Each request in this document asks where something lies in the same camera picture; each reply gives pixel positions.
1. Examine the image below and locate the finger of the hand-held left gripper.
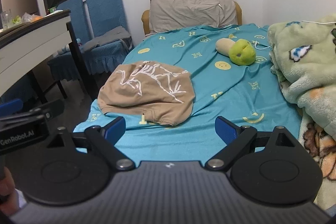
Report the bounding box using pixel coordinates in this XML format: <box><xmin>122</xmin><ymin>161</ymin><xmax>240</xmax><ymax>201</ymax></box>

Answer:
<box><xmin>26</xmin><ymin>99</ymin><xmax>65</xmax><ymax>119</ymax></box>
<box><xmin>0</xmin><ymin>98</ymin><xmax>24</xmax><ymax>116</ymax></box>

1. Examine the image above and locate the white charging cable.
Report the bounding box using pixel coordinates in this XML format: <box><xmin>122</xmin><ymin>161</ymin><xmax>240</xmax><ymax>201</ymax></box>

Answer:
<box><xmin>253</xmin><ymin>20</ymin><xmax>336</xmax><ymax>51</ymax></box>

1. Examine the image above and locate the grey pillow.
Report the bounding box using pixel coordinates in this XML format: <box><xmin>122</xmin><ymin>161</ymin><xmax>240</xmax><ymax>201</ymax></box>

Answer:
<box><xmin>149</xmin><ymin>0</ymin><xmax>238</xmax><ymax>33</ymax></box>

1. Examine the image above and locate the teal printed bed sheet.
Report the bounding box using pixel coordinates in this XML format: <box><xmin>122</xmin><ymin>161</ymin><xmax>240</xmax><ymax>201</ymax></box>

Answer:
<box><xmin>73</xmin><ymin>24</ymin><xmax>302</xmax><ymax>161</ymax></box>

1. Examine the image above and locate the low blue covered chair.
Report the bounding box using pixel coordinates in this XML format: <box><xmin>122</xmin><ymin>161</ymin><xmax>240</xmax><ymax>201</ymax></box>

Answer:
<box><xmin>47</xmin><ymin>0</ymin><xmax>92</xmax><ymax>100</ymax></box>

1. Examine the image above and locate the grey cloth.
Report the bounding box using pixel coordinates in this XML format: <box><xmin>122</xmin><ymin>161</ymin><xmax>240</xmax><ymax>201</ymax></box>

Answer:
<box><xmin>89</xmin><ymin>26</ymin><xmax>132</xmax><ymax>48</ymax></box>

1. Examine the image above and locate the pale blue plastic bottle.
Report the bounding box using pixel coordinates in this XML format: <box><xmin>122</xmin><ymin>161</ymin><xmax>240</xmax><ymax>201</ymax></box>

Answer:
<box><xmin>60</xmin><ymin>39</ymin><xmax>82</xmax><ymax>56</ymax></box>

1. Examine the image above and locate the green fleece blanket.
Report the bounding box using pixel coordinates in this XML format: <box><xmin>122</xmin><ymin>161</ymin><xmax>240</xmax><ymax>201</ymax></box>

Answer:
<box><xmin>267</xmin><ymin>13</ymin><xmax>336</xmax><ymax>140</ymax></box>

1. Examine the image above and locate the white table with dark top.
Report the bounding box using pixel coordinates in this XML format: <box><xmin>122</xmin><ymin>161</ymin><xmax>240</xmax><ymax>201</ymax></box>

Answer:
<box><xmin>0</xmin><ymin>9</ymin><xmax>98</xmax><ymax>105</ymax></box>

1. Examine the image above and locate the plastic bag with orange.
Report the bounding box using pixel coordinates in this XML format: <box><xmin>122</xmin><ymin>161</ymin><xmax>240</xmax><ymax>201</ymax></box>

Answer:
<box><xmin>20</xmin><ymin>12</ymin><xmax>43</xmax><ymax>23</ymax></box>

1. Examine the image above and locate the clear glass cup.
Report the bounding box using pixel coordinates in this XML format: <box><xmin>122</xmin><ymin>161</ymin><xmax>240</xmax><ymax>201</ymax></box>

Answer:
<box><xmin>0</xmin><ymin>9</ymin><xmax>12</xmax><ymax>30</ymax></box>

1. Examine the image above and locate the green and beige plush toy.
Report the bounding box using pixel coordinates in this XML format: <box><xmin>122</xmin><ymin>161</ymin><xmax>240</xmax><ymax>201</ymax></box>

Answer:
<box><xmin>216</xmin><ymin>38</ymin><xmax>256</xmax><ymax>66</ymax></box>

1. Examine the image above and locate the tan printed t-shirt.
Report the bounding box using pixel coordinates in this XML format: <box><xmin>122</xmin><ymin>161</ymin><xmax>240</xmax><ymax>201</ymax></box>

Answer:
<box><xmin>98</xmin><ymin>60</ymin><xmax>196</xmax><ymax>127</ymax></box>

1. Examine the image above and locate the person's left hand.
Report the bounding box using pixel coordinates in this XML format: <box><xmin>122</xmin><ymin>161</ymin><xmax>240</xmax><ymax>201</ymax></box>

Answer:
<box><xmin>0</xmin><ymin>168</ymin><xmax>17</xmax><ymax>215</ymax></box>

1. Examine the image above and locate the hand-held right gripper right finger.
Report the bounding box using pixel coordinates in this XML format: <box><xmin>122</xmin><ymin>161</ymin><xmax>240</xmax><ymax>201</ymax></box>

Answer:
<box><xmin>205</xmin><ymin>116</ymin><xmax>296</xmax><ymax>171</ymax></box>

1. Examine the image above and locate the tall blue covered chair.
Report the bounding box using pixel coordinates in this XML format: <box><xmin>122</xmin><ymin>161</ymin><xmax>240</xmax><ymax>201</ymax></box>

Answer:
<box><xmin>79</xmin><ymin>0</ymin><xmax>134</xmax><ymax>75</ymax></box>

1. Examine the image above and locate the cream bear print blanket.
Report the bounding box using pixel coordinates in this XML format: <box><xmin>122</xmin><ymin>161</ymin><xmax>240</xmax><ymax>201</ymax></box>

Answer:
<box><xmin>298</xmin><ymin>106</ymin><xmax>336</xmax><ymax>210</ymax></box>

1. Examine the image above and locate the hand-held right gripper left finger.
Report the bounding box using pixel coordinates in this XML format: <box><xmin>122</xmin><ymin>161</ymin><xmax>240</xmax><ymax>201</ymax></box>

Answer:
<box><xmin>47</xmin><ymin>116</ymin><xmax>136</xmax><ymax>171</ymax></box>

